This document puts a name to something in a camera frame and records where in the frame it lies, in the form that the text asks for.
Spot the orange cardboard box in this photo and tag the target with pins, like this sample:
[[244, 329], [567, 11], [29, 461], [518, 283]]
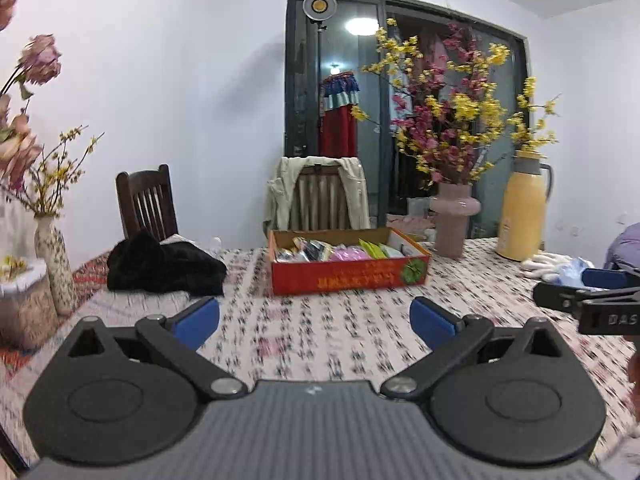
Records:
[[350, 277]]

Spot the yellow thermos jug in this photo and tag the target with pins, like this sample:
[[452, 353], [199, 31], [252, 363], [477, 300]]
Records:
[[520, 220]]

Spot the chair with beige jacket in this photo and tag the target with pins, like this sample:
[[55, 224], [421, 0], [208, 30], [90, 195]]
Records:
[[282, 190]]

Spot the floral ceramic vase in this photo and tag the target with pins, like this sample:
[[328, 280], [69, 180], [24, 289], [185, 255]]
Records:
[[52, 260]]

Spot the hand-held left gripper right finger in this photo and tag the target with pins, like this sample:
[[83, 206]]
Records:
[[430, 320]]

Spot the yellow blossom twigs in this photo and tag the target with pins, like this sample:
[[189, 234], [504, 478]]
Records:
[[52, 180]]

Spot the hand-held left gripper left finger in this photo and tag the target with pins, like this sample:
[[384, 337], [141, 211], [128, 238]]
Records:
[[197, 320]]

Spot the clear plastic storage container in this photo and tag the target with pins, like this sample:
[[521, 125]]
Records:
[[25, 310]]

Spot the pale blue plastic bag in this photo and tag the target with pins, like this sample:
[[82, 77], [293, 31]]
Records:
[[570, 275]]

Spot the red patterned cloth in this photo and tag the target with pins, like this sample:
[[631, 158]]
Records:
[[92, 275]]

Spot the wooden chair with slats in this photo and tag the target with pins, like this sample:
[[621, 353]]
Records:
[[322, 200]]

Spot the hanging red dress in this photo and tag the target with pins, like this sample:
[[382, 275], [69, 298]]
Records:
[[340, 130]]

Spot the faded pink flower bouquet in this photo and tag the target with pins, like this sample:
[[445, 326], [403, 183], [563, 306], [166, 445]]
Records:
[[42, 57]]

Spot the pile of snack packets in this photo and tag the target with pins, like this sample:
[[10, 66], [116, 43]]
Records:
[[345, 254]]

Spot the pink cloth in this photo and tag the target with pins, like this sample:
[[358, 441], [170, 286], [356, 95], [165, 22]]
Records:
[[410, 222]]

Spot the white wall socket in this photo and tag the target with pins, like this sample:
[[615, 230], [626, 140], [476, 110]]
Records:
[[621, 218], [577, 230]]

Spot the purple padded cloth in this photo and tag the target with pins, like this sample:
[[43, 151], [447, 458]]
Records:
[[625, 247]]

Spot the yellow and pink flower branches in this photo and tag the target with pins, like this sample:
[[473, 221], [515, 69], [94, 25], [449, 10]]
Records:
[[450, 125]]

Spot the pink glass vase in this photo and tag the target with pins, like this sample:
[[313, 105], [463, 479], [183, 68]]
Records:
[[452, 225]]

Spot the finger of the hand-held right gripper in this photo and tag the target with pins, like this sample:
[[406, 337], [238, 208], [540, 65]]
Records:
[[607, 279], [555, 296]]

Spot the dark wooden chair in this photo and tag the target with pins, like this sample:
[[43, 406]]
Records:
[[147, 205]]

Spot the white cloth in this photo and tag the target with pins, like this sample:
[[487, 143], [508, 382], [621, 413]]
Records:
[[175, 239]]

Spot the white work gloves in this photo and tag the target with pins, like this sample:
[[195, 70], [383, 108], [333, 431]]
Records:
[[542, 265]]

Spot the black fuzzy cloth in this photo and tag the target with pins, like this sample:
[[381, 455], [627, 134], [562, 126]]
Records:
[[160, 267]]

